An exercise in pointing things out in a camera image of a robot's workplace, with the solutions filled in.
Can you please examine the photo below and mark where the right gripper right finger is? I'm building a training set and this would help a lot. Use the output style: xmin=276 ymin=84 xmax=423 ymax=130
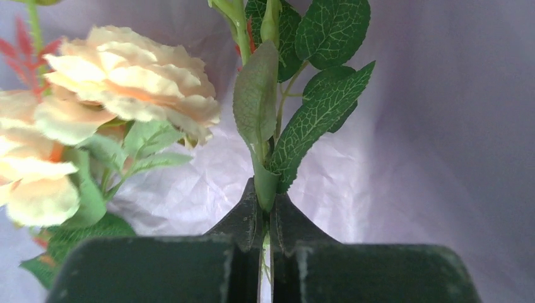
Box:
xmin=270 ymin=194 xmax=481 ymax=303

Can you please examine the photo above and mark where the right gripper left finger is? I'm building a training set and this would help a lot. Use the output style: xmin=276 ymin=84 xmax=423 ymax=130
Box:
xmin=46 ymin=179 xmax=262 ymax=302

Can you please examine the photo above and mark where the pink paper flower bouquet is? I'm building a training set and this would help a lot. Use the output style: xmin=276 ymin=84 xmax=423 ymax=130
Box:
xmin=0 ymin=0 xmax=535 ymax=303

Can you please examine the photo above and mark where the cream rose stem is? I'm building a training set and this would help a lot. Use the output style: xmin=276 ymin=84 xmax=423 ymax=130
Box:
xmin=1 ymin=1 xmax=220 ymax=288

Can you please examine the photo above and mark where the green leafy bud stem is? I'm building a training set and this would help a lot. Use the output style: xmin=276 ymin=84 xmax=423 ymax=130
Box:
xmin=209 ymin=1 xmax=375 ymax=302

